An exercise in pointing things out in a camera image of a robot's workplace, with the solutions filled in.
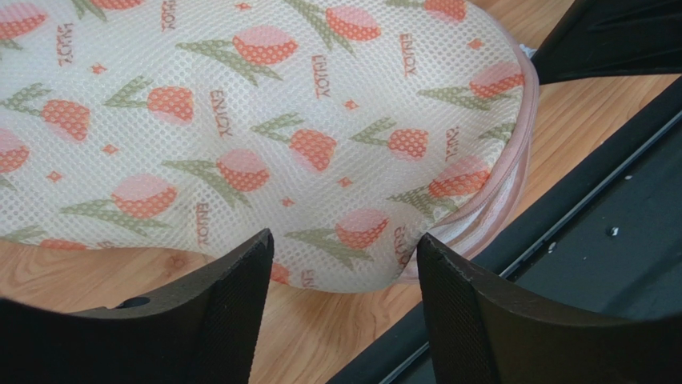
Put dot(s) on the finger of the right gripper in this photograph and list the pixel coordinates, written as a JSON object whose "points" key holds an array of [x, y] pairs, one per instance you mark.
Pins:
{"points": [[607, 38]]}

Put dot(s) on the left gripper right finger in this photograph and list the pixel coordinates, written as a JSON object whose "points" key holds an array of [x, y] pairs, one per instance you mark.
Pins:
{"points": [[484, 329]]}

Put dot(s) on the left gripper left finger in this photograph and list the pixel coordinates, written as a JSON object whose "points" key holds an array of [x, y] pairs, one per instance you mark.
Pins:
{"points": [[200, 328]]}

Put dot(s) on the floral mesh laundry bag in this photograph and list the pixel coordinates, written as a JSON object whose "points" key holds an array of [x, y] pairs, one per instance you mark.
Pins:
{"points": [[349, 129]]}

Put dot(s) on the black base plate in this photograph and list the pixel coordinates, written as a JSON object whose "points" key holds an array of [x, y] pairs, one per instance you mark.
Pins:
{"points": [[606, 238]]}

